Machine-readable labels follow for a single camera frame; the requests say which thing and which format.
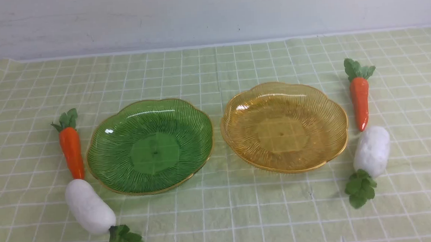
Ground amber ribbed plastic plate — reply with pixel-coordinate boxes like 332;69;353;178
220;82;349;173

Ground white toy radish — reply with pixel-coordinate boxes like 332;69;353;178
345;125;391;209
65;179;144;242

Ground orange toy carrot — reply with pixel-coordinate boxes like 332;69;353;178
343;58;375;132
50;108;85;180

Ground green checkered tablecloth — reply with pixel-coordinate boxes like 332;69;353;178
0;27;431;242

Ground green ribbed plastic plate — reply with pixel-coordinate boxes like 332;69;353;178
86;98;214;196

